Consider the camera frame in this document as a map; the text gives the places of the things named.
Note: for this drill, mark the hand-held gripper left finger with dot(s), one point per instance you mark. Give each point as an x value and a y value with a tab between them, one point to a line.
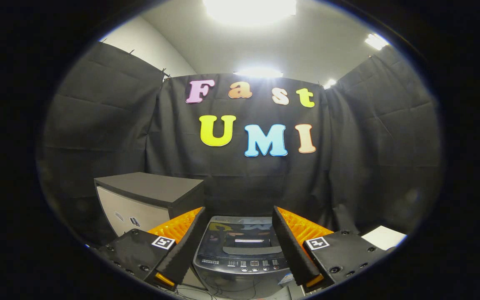
183	250

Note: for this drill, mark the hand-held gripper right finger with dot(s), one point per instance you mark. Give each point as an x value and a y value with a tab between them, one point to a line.
292	250

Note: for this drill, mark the dark washing machine lid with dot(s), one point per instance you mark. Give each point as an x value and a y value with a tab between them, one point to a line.
240	233

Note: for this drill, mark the grey top-load washing machine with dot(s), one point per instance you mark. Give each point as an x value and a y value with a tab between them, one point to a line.
240	277

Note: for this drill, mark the grey cabinet with dark top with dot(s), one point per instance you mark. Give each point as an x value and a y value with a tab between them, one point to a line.
148	187

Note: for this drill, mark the white flat panel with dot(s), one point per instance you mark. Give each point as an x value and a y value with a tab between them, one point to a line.
383	237

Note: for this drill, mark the small ceiling light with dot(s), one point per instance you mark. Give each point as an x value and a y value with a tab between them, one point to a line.
329	83

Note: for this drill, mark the ceiling light behind backdrop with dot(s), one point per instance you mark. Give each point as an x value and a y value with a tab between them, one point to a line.
258	73

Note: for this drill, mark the rectangular ceiling light panel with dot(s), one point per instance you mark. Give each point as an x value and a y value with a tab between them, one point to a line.
376	41

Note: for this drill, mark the large ceiling light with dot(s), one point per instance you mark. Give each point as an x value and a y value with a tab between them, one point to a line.
249	8

